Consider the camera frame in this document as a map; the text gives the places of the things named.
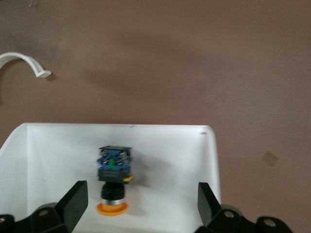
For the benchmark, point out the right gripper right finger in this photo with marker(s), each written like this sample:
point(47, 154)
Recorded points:
point(206, 208)

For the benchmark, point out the yellow push button switch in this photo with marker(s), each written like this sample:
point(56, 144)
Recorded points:
point(113, 170)

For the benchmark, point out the white plastic drawer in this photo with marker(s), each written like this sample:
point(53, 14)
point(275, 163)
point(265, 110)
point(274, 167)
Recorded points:
point(60, 157)

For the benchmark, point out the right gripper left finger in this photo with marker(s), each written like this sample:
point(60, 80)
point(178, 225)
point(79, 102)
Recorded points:
point(73, 206)

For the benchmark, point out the white curved plastic part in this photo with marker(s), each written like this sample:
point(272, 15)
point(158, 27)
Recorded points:
point(31, 62)

